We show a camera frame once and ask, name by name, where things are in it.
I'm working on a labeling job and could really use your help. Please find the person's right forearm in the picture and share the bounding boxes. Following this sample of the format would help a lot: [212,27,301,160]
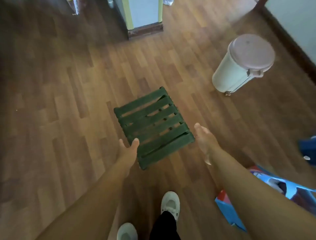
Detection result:
[207,146,316,240]

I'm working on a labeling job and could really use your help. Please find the person's black trousers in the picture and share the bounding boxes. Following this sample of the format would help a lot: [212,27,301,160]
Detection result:
[149,211,181,240]

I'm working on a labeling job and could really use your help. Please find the blue mop bucket grey lid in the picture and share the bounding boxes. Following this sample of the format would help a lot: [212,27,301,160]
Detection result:
[297,135,316,166]

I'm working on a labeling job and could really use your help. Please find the person's right hand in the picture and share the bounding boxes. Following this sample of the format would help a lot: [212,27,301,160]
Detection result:
[194,123,222,165]

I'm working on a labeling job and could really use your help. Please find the light blue printed tote bag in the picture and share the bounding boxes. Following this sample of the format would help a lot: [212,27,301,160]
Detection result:
[215,164,316,233]

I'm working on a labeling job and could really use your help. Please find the white trash can pink lid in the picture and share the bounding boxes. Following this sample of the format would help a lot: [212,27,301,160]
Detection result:
[212,34,276,96]

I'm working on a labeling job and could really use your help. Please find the person's white right shoe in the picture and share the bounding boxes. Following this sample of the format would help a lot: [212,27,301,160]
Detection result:
[161,191,180,221]

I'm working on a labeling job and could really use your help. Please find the person's white shoe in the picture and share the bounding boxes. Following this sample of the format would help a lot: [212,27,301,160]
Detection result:
[161,191,180,221]
[117,223,138,240]

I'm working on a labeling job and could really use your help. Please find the person's left hand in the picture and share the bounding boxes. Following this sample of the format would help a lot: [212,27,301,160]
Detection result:
[116,138,140,173]

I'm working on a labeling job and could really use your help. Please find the person's white left shoe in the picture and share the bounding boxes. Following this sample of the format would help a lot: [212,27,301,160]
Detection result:
[117,223,138,240]

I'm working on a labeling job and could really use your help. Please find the green slatted folding stool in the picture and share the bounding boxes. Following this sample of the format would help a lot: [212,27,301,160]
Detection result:
[113,86,196,170]

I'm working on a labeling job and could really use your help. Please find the person's left forearm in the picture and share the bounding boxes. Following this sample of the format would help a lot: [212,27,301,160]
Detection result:
[36,162,133,240]

